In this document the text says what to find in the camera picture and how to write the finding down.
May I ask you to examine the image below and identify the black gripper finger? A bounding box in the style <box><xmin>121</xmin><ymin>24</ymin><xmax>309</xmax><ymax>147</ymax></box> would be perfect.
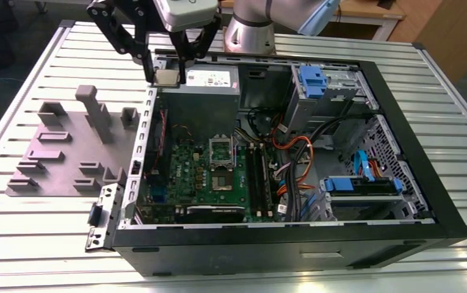
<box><xmin>85</xmin><ymin>0</ymin><xmax>164</xmax><ymax>83</ymax></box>
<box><xmin>169</xmin><ymin>15</ymin><xmax>223</xmax><ymax>85</ymax></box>

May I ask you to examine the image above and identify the silver CPU green edge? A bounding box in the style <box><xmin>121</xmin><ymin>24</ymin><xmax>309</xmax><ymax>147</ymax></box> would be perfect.
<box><xmin>153</xmin><ymin>69</ymin><xmax>181</xmax><ymax>88</ymax></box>

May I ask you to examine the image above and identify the CPU socket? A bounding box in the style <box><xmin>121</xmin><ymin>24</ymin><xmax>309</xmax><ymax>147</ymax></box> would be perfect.
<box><xmin>211</xmin><ymin>170</ymin><xmax>236</xmax><ymax>192</ymax></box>

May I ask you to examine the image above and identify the grey power supply unit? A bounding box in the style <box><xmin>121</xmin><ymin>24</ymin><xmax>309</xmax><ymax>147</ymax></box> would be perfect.
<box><xmin>157</xmin><ymin>63</ymin><xmax>241</xmax><ymax>144</ymax></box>

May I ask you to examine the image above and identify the blue plastic drive latch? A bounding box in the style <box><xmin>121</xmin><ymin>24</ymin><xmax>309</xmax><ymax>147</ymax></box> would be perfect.
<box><xmin>297</xmin><ymin>65</ymin><xmax>328</xmax><ymax>99</ymax></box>

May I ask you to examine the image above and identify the grey metal drive cage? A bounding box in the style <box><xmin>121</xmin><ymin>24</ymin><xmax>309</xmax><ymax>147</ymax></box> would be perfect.
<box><xmin>288</xmin><ymin>62</ymin><xmax>380</xmax><ymax>134</ymax></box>

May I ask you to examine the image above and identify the wooden top desk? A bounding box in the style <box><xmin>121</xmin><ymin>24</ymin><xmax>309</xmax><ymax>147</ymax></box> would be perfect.
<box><xmin>151</xmin><ymin>0</ymin><xmax>405</xmax><ymax>42</ymax></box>

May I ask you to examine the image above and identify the grey plastic parts rack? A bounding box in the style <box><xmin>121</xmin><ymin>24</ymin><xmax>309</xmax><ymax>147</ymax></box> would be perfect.
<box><xmin>4</xmin><ymin>85</ymin><xmax>143</xmax><ymax>198</ymax></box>

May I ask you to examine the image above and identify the green motherboard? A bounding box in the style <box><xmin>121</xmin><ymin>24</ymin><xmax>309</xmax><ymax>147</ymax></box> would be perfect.
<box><xmin>137</xmin><ymin>134</ymin><xmax>283</xmax><ymax>225</ymax></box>

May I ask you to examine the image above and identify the black RAM slot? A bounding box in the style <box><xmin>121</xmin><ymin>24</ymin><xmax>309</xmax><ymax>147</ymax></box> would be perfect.
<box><xmin>249</xmin><ymin>143</ymin><xmax>265</xmax><ymax>216</ymax></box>
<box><xmin>244</xmin><ymin>143</ymin><xmax>260</xmax><ymax>216</ymax></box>
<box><xmin>255</xmin><ymin>143</ymin><xmax>271</xmax><ymax>216</ymax></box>

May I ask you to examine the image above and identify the green RAM stick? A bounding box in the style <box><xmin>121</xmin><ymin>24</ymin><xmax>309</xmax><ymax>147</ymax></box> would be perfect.
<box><xmin>259</xmin><ymin>143</ymin><xmax>277</xmax><ymax>216</ymax></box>

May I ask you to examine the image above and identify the black graphics card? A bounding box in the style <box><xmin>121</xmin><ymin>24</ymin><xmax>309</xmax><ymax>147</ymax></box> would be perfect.
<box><xmin>173</xmin><ymin>203</ymin><xmax>247</xmax><ymax>224</ymax></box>

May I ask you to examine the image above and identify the hard disk in blue carrier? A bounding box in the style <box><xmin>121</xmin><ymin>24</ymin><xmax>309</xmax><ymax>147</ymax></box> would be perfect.
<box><xmin>321</xmin><ymin>175</ymin><xmax>404</xmax><ymax>197</ymax></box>

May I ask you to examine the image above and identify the brown wooden cabinet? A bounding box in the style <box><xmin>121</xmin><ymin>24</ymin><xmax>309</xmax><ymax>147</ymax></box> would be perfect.
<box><xmin>387</xmin><ymin>0</ymin><xmax>467</xmax><ymax>85</ymax></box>

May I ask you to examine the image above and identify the grey metal disk bay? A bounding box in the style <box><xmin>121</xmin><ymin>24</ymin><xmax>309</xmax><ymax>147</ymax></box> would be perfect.
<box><xmin>317</xmin><ymin>178</ymin><xmax>425</xmax><ymax>221</ymax></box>

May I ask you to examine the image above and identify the black open PC case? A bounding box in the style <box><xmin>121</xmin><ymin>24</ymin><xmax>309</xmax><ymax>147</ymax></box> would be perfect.
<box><xmin>84</xmin><ymin>48</ymin><xmax>467</xmax><ymax>277</ymax></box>

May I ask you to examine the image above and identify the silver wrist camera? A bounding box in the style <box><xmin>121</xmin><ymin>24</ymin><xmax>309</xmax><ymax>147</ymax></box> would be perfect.
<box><xmin>153</xmin><ymin>0</ymin><xmax>221</xmax><ymax>32</ymax></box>

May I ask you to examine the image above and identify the black looped cable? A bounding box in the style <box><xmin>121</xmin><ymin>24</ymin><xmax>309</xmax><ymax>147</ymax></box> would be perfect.
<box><xmin>247</xmin><ymin>106</ymin><xmax>283</xmax><ymax>138</ymax></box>

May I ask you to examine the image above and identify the red black fan wire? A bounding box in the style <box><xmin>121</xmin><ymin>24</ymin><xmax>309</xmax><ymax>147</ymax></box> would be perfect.
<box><xmin>157</xmin><ymin>109</ymin><xmax>169</xmax><ymax>159</ymax></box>

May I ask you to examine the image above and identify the metal socket cover frame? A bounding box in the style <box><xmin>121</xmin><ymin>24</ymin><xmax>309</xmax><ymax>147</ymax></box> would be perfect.
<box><xmin>208</xmin><ymin>133</ymin><xmax>236</xmax><ymax>169</ymax></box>

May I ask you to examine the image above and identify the thin wire locking lever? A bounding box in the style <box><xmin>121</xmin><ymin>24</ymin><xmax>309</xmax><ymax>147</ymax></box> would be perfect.
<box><xmin>231</xmin><ymin>134</ymin><xmax>241</xmax><ymax>169</ymax></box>

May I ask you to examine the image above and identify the orange wire bundle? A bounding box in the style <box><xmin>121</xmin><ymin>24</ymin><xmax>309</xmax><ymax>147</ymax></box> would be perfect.
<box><xmin>271</xmin><ymin>134</ymin><xmax>316</xmax><ymax>196</ymax></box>

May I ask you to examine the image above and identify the black cable bundle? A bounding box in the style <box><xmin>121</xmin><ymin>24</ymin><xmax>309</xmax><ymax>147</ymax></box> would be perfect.
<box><xmin>285</xmin><ymin>114</ymin><xmax>364</xmax><ymax>222</ymax></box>

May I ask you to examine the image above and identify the orange power wire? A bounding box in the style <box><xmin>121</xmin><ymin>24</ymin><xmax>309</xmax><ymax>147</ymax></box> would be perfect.
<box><xmin>367</xmin><ymin>160</ymin><xmax>389</xmax><ymax>183</ymax></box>

